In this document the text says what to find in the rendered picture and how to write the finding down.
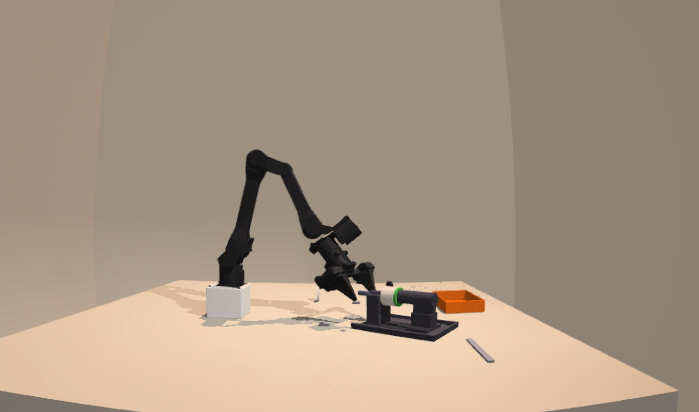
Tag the grey flat bar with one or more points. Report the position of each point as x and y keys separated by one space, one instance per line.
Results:
x=480 y=350

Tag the orange open tray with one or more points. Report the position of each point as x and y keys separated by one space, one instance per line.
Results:
x=459 y=301

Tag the green spacer ring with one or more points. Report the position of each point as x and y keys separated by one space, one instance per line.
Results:
x=395 y=297

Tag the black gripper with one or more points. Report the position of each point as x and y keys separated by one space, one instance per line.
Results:
x=340 y=268

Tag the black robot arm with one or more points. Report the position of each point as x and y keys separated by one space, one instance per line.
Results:
x=240 y=242

